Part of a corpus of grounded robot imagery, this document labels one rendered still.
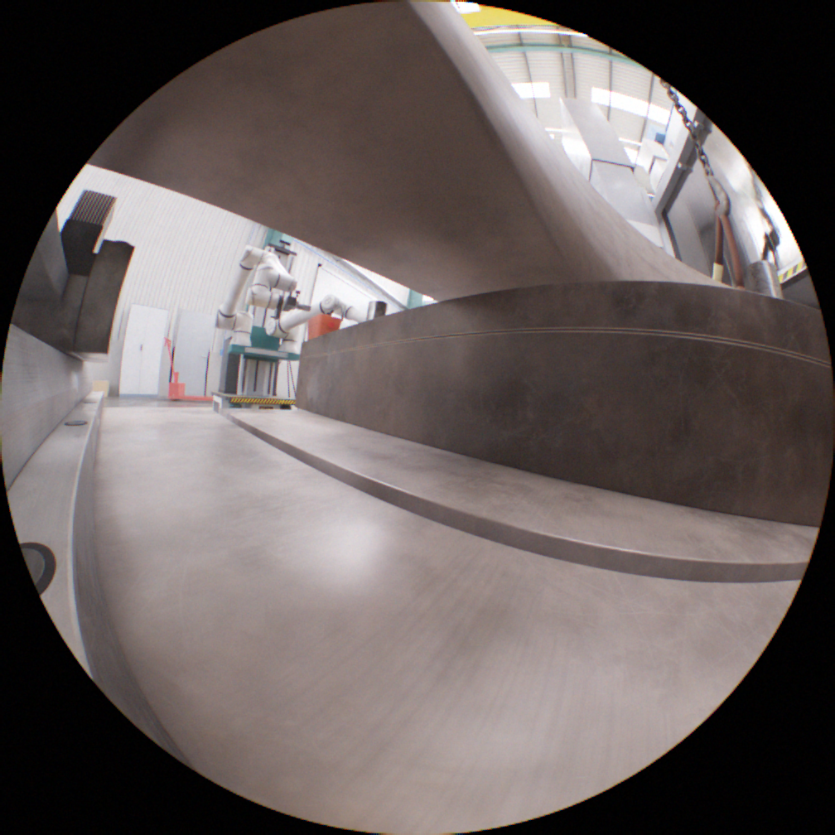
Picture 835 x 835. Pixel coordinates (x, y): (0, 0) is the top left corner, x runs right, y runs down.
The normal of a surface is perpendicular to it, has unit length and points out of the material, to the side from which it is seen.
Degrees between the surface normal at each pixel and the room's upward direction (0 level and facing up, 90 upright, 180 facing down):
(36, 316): 90
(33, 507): 0
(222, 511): 0
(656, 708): 0
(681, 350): 90
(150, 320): 90
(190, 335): 90
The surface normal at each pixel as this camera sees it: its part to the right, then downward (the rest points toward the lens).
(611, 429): -0.71, -0.03
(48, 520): 0.11, -0.99
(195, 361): 0.92, 0.12
